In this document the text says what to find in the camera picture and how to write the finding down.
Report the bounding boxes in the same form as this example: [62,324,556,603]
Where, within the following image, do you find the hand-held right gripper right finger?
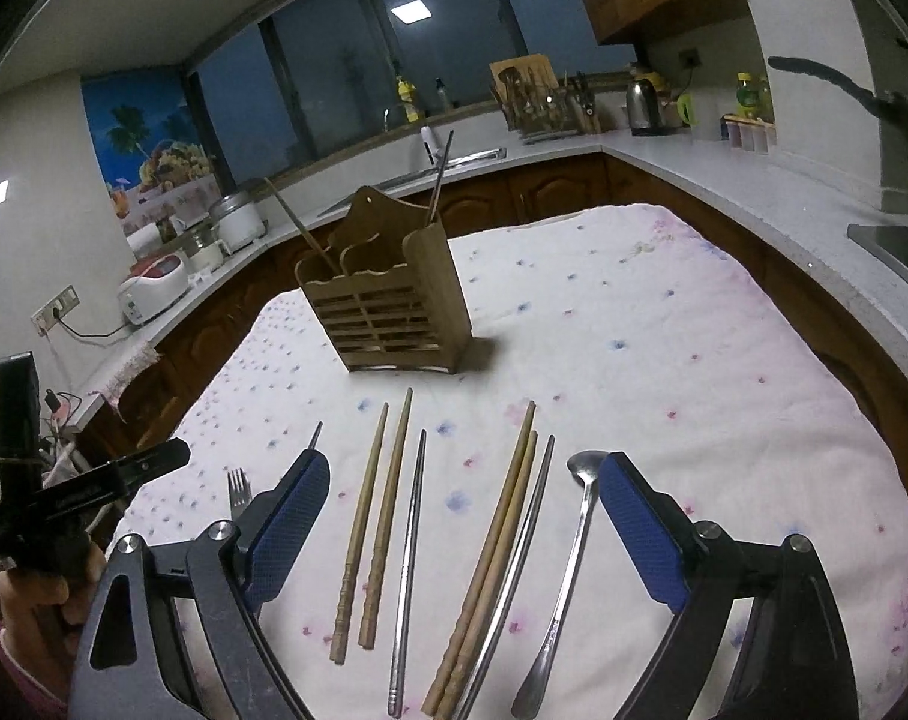
[598,451,851,720]

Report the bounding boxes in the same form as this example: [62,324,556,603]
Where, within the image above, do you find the person's left hand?
[0,540,108,642]

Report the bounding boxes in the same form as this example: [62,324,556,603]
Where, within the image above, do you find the small steel pot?
[172,221,226,275]

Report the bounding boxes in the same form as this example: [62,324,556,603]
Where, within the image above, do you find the lace cloth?
[86,334,162,421]

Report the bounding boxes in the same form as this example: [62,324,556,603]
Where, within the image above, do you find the wire utensil rack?
[499,71,605,145]

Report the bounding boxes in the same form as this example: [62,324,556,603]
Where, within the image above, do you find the steel kitchen sink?
[319,146,507,218]

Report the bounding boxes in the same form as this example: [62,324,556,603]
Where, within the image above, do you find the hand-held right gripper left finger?
[67,448,329,720]

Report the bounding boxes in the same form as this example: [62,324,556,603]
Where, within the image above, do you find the wooden utensil holder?
[295,187,470,376]

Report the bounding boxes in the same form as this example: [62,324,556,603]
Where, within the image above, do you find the white and red rice cooker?
[118,255,192,327]

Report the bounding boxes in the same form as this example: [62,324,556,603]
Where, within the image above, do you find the metal spoon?
[511,450,611,718]

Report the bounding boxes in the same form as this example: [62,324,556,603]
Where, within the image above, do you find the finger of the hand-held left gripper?
[110,440,193,500]

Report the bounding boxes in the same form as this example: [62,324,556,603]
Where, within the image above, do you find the steel gas stove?
[846,195,908,297]

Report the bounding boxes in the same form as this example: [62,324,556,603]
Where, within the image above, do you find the metal fork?
[227,469,254,522]

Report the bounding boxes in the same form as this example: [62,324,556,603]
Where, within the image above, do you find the yellow dish soap bottle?
[395,75,422,125]

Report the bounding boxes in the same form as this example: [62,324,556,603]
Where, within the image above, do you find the black frying pan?
[767,37,908,196]

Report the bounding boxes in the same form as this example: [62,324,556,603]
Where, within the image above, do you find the black power cable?
[52,311,136,340]

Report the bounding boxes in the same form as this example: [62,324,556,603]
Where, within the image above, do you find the wooden cutting board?
[490,54,556,128]

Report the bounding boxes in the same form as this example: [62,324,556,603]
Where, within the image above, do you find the wall outlet strip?
[32,285,78,335]

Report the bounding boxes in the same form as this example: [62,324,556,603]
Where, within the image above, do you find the dark kitchen window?
[187,0,635,192]

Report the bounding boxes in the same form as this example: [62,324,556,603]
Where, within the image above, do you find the steel electric kettle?
[622,64,687,137]

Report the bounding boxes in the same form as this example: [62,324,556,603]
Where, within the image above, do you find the steel faucet with white nozzle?
[382,106,438,166]

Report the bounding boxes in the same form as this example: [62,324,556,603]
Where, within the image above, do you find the white charging cables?
[41,390,98,488]

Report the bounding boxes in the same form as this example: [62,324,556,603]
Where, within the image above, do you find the dotted white tablecloth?
[109,202,908,720]

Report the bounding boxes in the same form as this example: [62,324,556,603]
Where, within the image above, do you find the white cooker with steel lid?
[209,191,269,256]

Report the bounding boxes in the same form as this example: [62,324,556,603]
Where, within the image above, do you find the person's left forearm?
[0,626,76,720]

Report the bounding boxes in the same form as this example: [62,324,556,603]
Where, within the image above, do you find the tropical fruit wall poster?
[82,75,222,237]

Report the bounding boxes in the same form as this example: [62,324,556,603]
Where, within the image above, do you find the white kitchen countertop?
[71,124,908,421]

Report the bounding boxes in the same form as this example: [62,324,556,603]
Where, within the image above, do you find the knife block with knives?
[562,73,603,136]

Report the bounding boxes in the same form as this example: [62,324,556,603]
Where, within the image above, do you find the spice jar set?
[720,114,777,152]

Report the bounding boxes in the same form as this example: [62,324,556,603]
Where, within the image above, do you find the wooden chopstick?
[421,400,537,717]
[329,402,390,665]
[358,388,414,650]
[265,177,341,275]
[437,430,539,718]

